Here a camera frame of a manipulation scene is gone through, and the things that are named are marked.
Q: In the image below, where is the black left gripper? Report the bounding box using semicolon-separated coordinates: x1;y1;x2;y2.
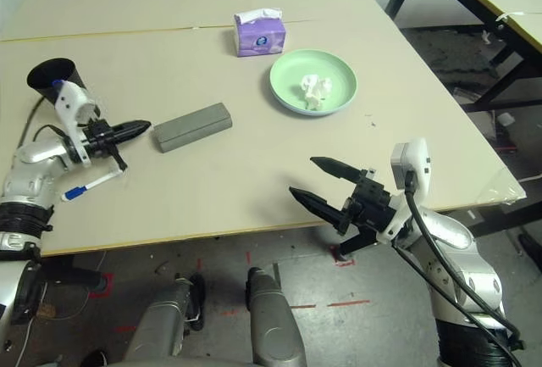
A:
82;119;152;172

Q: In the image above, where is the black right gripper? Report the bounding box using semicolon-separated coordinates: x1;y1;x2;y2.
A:
288;155;402;236

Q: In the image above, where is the grey glasses case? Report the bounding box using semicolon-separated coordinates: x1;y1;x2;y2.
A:
152;102;234;154

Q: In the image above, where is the white marker blue cap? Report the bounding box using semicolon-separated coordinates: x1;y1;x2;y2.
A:
61;170;126;203

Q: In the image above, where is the white tissue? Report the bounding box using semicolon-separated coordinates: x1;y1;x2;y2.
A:
298;73;334;110

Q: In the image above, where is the light green plate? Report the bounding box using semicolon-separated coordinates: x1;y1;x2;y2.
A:
269;47;359;117

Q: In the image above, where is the light blue plate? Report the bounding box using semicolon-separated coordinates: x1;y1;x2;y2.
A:
273;95;355;120

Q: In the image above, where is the black plastic cup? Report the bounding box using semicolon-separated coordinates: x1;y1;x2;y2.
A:
26;57;101;108

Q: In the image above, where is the grey robot right leg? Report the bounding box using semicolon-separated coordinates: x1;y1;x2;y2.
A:
245;263;306;367

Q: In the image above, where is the grey robot leg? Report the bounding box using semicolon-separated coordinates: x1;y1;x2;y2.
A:
124;271;207;367
245;263;306;367

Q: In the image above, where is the purple tissue pack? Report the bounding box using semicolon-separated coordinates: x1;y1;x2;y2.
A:
233;6;285;58

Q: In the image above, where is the clear plastic film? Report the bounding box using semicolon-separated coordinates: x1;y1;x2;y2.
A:
478;170;528;207

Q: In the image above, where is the dark floor mat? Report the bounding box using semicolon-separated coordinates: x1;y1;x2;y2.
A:
397;25;505;84

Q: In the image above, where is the grey robot left leg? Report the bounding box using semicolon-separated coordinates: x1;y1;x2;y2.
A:
124;271;207;367

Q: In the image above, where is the black white sneaker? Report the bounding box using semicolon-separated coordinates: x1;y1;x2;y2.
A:
82;349;109;367

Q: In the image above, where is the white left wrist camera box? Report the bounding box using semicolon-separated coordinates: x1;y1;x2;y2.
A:
53;81;101;169

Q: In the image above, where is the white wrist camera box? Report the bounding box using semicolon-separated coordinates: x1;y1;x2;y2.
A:
374;137;433;243
53;81;101;169

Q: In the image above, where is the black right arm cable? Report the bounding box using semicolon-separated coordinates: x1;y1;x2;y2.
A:
391;170;524;367

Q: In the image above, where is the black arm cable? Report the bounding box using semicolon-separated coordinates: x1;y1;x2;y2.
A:
391;170;524;367
19;95;71;160

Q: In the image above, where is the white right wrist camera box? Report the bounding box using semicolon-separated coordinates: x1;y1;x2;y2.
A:
374;137;433;243

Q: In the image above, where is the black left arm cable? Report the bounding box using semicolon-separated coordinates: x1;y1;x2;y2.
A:
19;95;71;160

